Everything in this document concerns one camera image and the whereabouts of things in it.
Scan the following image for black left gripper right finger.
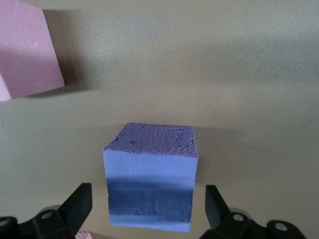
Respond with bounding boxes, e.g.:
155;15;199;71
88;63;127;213
200;184;305;239

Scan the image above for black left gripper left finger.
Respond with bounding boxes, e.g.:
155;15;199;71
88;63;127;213
17;183;93;239

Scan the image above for purple foam cube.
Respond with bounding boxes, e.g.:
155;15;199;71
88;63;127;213
102;122;199;234

